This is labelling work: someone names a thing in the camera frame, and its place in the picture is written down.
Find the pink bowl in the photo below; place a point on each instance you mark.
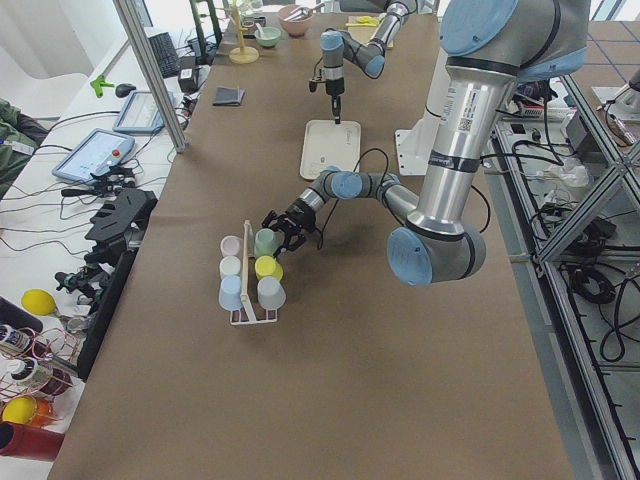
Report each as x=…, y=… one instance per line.
x=295, y=20

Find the lower yellow ball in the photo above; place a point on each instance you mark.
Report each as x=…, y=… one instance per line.
x=20, y=410

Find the black computer mouse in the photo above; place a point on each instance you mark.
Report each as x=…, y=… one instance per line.
x=124, y=89

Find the grey folded cloth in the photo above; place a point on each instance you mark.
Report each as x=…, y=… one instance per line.
x=227, y=96

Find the green clamp tool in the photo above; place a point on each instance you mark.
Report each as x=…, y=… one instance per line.
x=99, y=84

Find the grey blue cup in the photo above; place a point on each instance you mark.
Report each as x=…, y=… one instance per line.
x=271, y=294

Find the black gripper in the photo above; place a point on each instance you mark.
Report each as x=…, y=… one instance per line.
x=298, y=210

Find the aluminium frame rail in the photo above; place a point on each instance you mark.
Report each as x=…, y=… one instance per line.
x=569, y=168

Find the yellow cup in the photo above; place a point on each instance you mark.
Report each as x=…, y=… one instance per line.
x=266, y=266

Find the black plastic stand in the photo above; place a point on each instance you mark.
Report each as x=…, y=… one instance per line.
x=110, y=232

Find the wooden mug tree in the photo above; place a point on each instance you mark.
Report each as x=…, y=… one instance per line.
x=242, y=54

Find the light blue cup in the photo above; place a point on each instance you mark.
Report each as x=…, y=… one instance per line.
x=229, y=296

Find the green bowl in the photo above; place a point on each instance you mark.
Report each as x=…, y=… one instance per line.
x=267, y=37

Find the red cylinder container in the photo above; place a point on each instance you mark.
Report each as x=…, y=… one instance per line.
x=26, y=442

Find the green cup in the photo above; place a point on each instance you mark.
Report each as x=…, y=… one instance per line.
x=266, y=243

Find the teach pendant tablet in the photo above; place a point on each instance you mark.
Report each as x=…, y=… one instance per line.
x=139, y=115
x=94, y=156

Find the wooden cutting board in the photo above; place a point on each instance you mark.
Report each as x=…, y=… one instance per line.
x=363, y=28

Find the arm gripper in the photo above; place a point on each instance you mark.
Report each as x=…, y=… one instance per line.
x=333, y=88

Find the black keyboard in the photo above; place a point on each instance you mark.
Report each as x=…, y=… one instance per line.
x=165, y=54

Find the aluminium frame post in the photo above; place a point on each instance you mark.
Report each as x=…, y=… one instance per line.
x=136, y=35

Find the cream rabbit tray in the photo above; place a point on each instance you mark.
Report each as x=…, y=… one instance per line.
x=326, y=144

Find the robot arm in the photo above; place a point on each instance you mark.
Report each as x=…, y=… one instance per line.
x=339, y=46
x=491, y=47

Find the white cup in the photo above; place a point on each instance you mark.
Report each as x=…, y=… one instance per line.
x=230, y=266

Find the white wire cup rack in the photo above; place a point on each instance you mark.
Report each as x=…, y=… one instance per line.
x=246, y=315

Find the pink cup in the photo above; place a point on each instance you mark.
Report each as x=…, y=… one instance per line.
x=231, y=245

